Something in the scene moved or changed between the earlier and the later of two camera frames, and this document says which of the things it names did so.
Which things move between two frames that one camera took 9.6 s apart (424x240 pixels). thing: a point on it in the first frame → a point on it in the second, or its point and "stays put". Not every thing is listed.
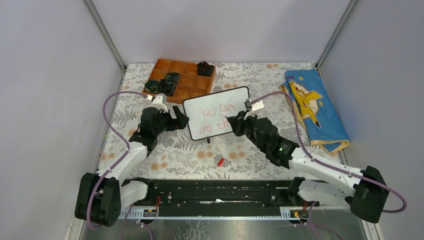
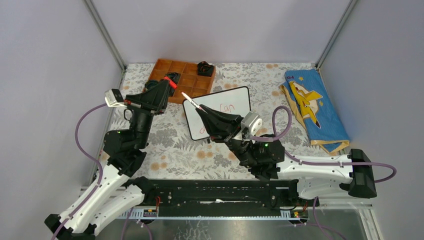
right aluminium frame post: (336, 32) stays put
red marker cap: (221, 161) → (172, 84)
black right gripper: (237, 122) → (218, 130)
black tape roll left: (152, 86) stays put
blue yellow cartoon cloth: (318, 116) stays put
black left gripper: (181, 121) → (152, 102)
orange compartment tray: (190, 85) stays put
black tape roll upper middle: (172, 77) stays put
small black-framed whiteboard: (204, 111) stays put
